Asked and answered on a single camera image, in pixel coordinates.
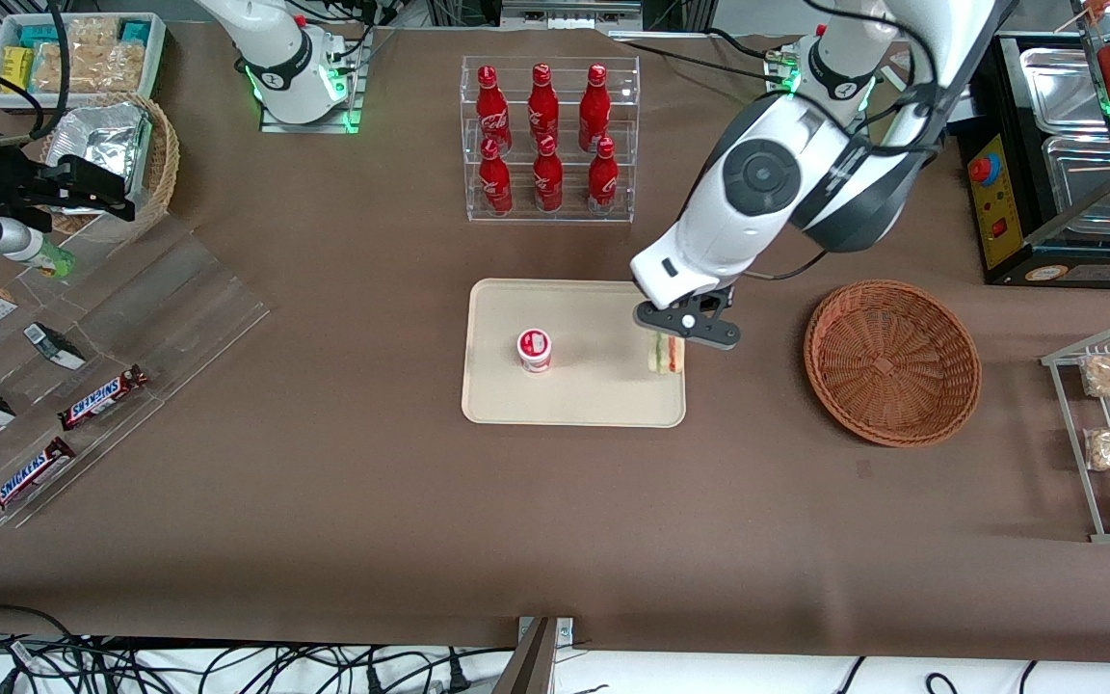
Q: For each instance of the triangle sandwich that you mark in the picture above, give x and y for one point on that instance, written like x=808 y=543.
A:
x=667 y=359

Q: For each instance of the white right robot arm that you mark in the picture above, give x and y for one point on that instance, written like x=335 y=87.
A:
x=276 y=58

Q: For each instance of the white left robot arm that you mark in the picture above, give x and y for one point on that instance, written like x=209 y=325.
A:
x=767 y=183

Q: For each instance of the tan wicker basket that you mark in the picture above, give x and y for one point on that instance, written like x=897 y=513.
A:
x=162 y=164

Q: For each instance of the beige plastic tray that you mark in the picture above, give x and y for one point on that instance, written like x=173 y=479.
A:
x=594 y=395

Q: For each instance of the brown wicker basket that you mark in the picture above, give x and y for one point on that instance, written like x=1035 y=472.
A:
x=887 y=366

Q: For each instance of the silver foil bag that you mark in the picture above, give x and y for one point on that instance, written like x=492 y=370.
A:
x=102 y=135

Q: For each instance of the green drink bottle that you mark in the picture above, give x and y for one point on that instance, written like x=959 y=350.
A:
x=56 y=260

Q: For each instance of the yellow snack package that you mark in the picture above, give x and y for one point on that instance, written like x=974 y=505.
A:
x=15 y=69

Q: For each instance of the clear bag of crackers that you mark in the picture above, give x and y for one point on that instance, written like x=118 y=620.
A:
x=112 y=63
x=59 y=69

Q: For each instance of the white plastic bin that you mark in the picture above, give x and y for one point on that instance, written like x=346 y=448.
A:
x=155 y=58

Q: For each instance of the clear acrylic display stand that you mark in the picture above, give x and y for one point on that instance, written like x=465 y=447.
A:
x=179 y=308

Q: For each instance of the teal snack package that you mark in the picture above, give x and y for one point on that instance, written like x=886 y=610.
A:
x=136 y=32
x=38 y=36

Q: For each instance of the red white yogurt cup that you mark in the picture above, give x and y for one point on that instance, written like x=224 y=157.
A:
x=535 y=349

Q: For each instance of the red cola bottle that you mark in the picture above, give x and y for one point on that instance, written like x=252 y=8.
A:
x=542 y=104
x=495 y=183
x=547 y=181
x=602 y=183
x=594 y=108
x=491 y=111

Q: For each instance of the snickers chocolate bar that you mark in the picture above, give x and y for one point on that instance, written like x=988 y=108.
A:
x=102 y=397
x=27 y=478

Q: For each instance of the clear acrylic bottle rack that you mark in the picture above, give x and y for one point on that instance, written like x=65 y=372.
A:
x=632 y=135

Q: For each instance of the red round knob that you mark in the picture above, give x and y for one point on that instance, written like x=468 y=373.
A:
x=983 y=170

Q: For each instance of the black food warmer cabinet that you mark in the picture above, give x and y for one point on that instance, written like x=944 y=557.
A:
x=1027 y=193

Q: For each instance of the steel warmer pan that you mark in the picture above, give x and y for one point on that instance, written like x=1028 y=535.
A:
x=1080 y=173
x=1061 y=92

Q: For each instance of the aluminium frame structure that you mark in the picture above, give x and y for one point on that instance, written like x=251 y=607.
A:
x=569 y=12

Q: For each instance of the grey metal bracket post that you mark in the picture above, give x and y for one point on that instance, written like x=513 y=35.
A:
x=534 y=665

